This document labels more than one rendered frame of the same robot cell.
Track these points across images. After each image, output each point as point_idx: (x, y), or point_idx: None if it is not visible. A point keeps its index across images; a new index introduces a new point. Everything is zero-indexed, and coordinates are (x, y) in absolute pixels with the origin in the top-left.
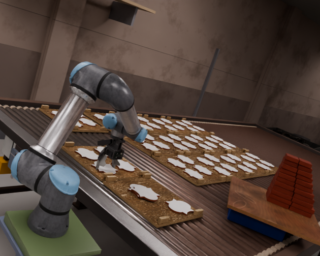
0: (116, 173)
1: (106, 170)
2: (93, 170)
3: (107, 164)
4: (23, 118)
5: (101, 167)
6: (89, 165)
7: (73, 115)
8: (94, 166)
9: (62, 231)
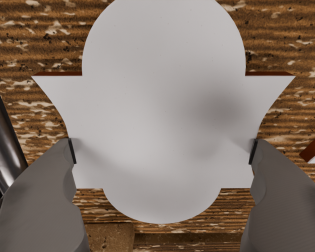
0: (218, 195)
1: (138, 185)
2: (34, 147)
3: (238, 94)
4: None
5: (120, 148)
6: (28, 64)
7: None
8: (60, 111)
9: None
